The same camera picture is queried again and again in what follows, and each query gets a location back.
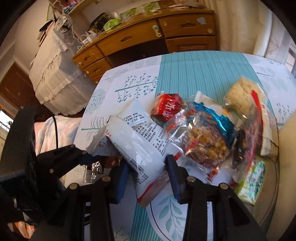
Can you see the clear red nut brittle packet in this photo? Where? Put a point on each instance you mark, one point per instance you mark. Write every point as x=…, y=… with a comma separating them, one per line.
x=205, y=143

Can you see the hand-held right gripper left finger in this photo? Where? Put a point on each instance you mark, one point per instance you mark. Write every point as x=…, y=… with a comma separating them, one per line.
x=120, y=183

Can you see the white yellow snack packet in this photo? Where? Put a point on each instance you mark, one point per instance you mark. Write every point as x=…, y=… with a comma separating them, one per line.
x=267, y=122

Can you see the blue foil snack packet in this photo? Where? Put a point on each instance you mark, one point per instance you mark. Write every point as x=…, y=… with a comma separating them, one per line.
x=214, y=115

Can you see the brown wooden door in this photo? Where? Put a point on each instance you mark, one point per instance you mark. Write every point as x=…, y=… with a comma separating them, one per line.
x=13, y=88

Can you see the white curtain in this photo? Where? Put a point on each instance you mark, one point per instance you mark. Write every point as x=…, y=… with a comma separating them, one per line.
x=272, y=27

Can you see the black white patterned bag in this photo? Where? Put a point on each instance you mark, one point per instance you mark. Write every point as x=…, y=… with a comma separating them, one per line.
x=63, y=23

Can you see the black patterned box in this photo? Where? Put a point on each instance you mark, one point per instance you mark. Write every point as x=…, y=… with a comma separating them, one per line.
x=99, y=22

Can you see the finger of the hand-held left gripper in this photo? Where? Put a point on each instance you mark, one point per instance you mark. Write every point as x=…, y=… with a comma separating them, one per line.
x=64, y=158

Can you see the wooden desk with drawers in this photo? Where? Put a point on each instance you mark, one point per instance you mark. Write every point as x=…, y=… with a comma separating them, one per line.
x=129, y=41

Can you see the clear rice cake packet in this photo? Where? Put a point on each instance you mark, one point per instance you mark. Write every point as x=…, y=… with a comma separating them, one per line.
x=242, y=92

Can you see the green floral pack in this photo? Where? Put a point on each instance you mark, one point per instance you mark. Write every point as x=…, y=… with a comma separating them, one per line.
x=149, y=7
x=130, y=11

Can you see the clear packet of dark snack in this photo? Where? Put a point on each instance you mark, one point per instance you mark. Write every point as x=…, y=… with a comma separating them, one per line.
x=240, y=148

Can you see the small red snack packet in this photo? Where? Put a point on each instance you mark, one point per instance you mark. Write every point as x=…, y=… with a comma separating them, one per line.
x=165, y=106

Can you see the white power strip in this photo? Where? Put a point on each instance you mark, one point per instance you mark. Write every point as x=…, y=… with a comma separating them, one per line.
x=89, y=39

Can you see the green white snack packet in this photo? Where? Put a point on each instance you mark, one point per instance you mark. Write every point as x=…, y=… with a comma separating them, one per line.
x=252, y=183

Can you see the green tissue pack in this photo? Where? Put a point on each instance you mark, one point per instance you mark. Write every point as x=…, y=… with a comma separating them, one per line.
x=112, y=24

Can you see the white snack packet black text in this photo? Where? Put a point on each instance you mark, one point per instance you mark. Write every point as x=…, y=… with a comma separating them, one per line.
x=138, y=143

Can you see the floral quilt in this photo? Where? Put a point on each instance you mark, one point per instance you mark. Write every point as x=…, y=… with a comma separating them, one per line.
x=62, y=132

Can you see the white lace covered table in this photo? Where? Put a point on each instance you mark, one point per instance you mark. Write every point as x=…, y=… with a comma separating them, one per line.
x=55, y=76

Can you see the white plastic bin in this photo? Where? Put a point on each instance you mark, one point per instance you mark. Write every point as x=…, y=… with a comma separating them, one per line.
x=285, y=162

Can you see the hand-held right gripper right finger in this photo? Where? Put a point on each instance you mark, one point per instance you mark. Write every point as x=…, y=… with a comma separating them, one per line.
x=175, y=178

